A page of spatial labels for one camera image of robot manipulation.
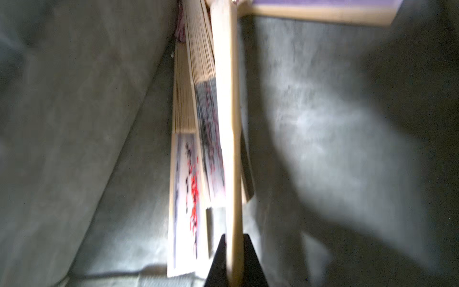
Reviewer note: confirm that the pink teal fan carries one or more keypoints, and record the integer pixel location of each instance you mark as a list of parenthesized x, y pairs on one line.
[(211, 38)]

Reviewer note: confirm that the white black-inked fan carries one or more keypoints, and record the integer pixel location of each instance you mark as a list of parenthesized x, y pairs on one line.
[(188, 244)]

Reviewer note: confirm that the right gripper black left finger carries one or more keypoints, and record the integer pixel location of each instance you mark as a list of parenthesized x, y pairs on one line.
[(217, 276)]

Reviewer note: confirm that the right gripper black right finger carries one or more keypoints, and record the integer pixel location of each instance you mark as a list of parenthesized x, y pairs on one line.
[(253, 275)]

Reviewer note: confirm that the olive green canvas tote bag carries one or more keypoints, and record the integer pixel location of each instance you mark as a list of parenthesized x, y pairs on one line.
[(353, 136)]

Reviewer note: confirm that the purple fan at back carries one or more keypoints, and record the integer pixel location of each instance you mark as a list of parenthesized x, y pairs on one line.
[(367, 13)]

